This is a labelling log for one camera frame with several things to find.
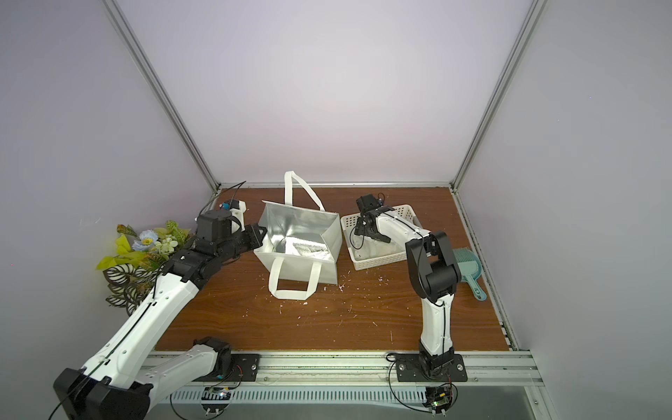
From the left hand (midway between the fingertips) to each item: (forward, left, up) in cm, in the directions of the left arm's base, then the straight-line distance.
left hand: (271, 227), depth 75 cm
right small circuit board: (-38, -48, -27) cm, 67 cm away
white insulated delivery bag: (+8, -5, -23) cm, 24 cm away
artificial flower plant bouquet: (-14, +35, -1) cm, 38 cm away
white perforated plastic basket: (+6, -30, -23) cm, 39 cm away
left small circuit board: (-38, +14, -27) cm, 49 cm away
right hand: (+15, -32, -19) cm, 40 cm away
